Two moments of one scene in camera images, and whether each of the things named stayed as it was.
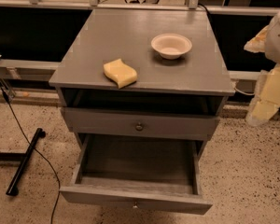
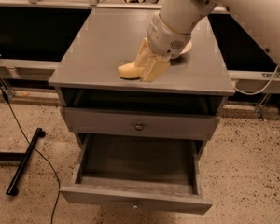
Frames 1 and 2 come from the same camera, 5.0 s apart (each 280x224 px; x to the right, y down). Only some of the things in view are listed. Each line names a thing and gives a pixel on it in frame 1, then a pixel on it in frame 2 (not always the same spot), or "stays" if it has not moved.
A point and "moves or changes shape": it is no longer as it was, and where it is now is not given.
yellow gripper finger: x=258 y=43 -> x=155 y=67
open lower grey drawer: x=139 y=172 stays
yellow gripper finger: x=274 y=93 -> x=145 y=56
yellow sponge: x=117 y=72 moves or changes shape
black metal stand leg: x=12 y=189 stays
